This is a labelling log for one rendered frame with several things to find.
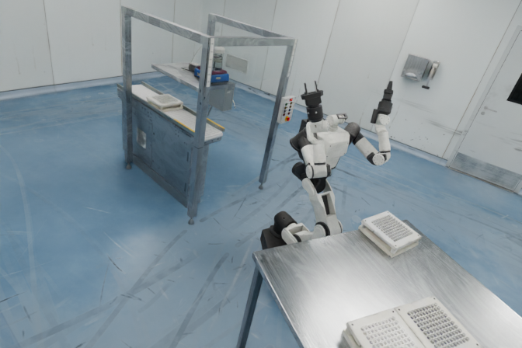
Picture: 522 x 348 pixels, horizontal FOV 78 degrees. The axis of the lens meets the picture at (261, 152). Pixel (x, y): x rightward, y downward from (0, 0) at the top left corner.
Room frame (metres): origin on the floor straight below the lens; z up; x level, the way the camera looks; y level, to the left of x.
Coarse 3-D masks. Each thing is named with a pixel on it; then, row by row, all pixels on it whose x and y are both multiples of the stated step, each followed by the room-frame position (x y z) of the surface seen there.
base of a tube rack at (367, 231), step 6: (360, 228) 1.51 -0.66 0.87; (366, 228) 1.51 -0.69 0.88; (366, 234) 1.48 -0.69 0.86; (372, 234) 1.47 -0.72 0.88; (372, 240) 1.44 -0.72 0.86; (378, 240) 1.43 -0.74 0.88; (378, 246) 1.40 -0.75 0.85; (384, 246) 1.39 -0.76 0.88; (408, 246) 1.43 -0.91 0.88; (414, 246) 1.46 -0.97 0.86; (390, 252) 1.35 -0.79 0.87; (396, 252) 1.35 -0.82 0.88
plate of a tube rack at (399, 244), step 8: (376, 216) 1.59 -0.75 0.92; (384, 216) 1.60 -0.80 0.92; (392, 216) 1.62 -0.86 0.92; (368, 224) 1.49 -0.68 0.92; (376, 224) 1.50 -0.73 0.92; (384, 224) 1.52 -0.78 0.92; (376, 232) 1.44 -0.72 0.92; (400, 232) 1.48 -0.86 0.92; (416, 232) 1.51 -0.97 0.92; (384, 240) 1.39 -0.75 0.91; (392, 240) 1.39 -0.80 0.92; (400, 240) 1.41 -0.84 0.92; (408, 240) 1.42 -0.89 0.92; (416, 240) 1.45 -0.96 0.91; (392, 248) 1.35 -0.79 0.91; (400, 248) 1.36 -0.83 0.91
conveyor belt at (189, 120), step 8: (136, 88) 3.16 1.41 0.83; (144, 88) 3.21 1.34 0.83; (144, 96) 2.97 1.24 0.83; (168, 112) 2.71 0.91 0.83; (176, 112) 2.75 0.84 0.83; (184, 112) 2.78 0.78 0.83; (184, 120) 2.59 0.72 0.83; (192, 120) 2.63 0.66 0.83; (192, 128) 2.47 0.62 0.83; (208, 128) 2.53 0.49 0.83; (208, 136) 2.39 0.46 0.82; (216, 136) 2.45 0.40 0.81
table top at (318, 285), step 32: (256, 256) 1.15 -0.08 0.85; (288, 256) 1.19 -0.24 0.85; (320, 256) 1.24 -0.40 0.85; (352, 256) 1.29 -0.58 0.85; (384, 256) 1.33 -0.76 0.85; (416, 256) 1.39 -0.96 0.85; (448, 256) 1.44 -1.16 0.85; (288, 288) 1.00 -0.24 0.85; (320, 288) 1.04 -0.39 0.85; (352, 288) 1.08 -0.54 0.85; (384, 288) 1.11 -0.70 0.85; (416, 288) 1.16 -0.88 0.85; (448, 288) 1.20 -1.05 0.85; (480, 288) 1.24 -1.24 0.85; (288, 320) 0.86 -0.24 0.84; (320, 320) 0.88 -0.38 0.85; (352, 320) 0.91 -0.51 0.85; (480, 320) 1.04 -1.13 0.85; (512, 320) 1.08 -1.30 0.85
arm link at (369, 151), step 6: (360, 144) 2.05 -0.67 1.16; (366, 144) 2.04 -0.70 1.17; (360, 150) 2.04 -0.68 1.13; (366, 150) 2.02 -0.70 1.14; (372, 150) 2.01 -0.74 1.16; (366, 156) 2.01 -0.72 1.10; (372, 156) 1.97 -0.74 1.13; (378, 156) 1.95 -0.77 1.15; (372, 162) 1.96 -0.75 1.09; (378, 162) 1.93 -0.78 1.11
